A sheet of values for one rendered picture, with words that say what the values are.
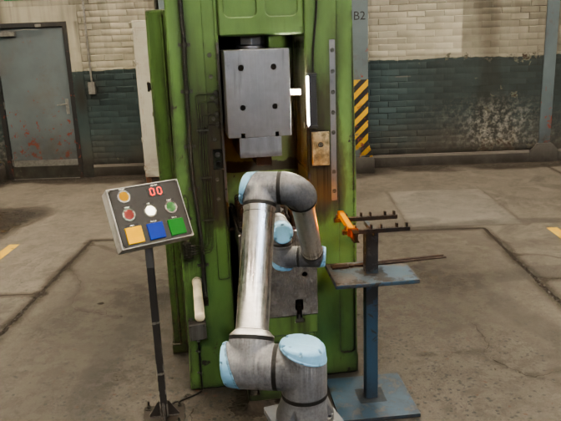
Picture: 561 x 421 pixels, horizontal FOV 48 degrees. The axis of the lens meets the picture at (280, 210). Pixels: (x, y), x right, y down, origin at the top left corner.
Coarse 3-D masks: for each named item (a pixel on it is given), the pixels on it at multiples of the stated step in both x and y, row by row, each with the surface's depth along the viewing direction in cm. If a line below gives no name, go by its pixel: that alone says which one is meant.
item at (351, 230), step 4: (340, 212) 314; (344, 212) 314; (340, 216) 310; (344, 216) 306; (344, 220) 301; (348, 220) 300; (344, 224) 299; (348, 224) 294; (348, 228) 288; (352, 228) 283; (356, 228) 285; (348, 232) 284; (352, 232) 278; (356, 232) 277; (352, 236) 283; (356, 236) 277; (352, 240) 280; (356, 240) 277
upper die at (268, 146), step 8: (272, 136) 300; (280, 136) 300; (240, 144) 298; (248, 144) 299; (256, 144) 300; (264, 144) 300; (272, 144) 301; (280, 144) 301; (240, 152) 299; (248, 152) 300; (256, 152) 301; (264, 152) 301; (272, 152) 302; (280, 152) 302
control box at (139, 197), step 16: (112, 192) 278; (128, 192) 281; (144, 192) 285; (160, 192) 289; (176, 192) 293; (112, 208) 276; (128, 208) 279; (144, 208) 283; (160, 208) 287; (176, 208) 290; (112, 224) 278; (128, 224) 277; (144, 224) 281; (160, 240) 282; (176, 240) 288
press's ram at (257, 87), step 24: (264, 48) 293; (288, 48) 291; (240, 72) 290; (264, 72) 292; (288, 72) 293; (240, 96) 293; (264, 96) 294; (288, 96) 296; (240, 120) 296; (264, 120) 297; (288, 120) 299
